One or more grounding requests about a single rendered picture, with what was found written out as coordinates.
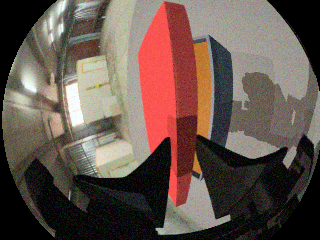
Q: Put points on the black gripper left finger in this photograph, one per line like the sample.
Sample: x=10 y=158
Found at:
x=145 y=189

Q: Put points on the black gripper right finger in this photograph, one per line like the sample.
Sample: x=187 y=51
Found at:
x=229 y=177

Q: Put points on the red rectangular panel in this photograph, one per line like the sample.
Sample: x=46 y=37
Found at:
x=169 y=92

